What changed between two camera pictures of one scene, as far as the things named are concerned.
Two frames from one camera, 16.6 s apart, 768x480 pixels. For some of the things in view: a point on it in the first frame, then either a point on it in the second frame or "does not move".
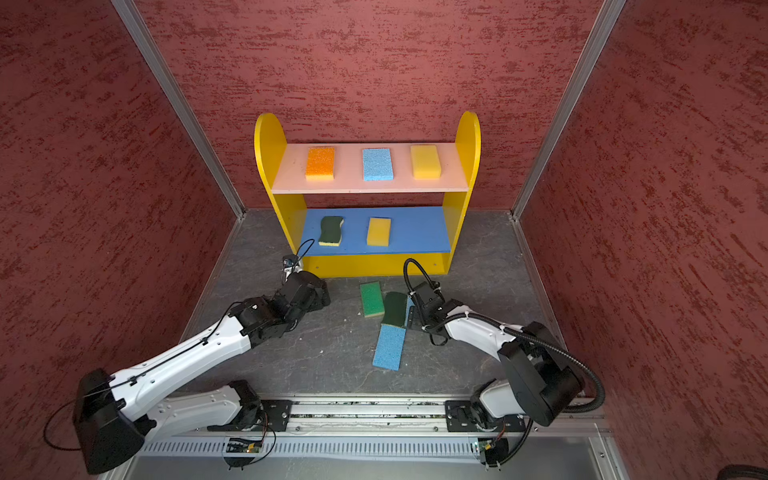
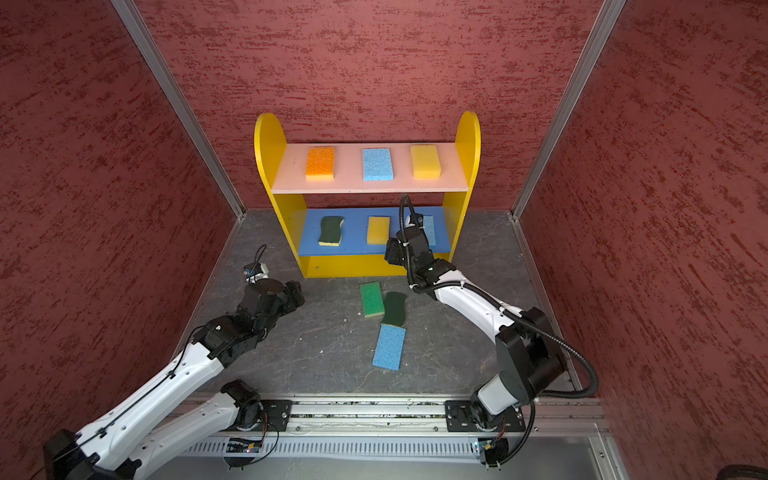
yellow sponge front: x=379 y=232 does not move
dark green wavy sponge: x=331 y=231 does not move
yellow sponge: x=425 y=163 does not move
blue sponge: x=377 y=164 does not move
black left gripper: x=321 y=299 to x=294 y=290
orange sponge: x=320 y=163 does not move
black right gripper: x=419 y=312 to x=394 y=252
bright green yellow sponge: x=372 y=299 does not move
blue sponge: x=410 y=304 to x=429 y=229
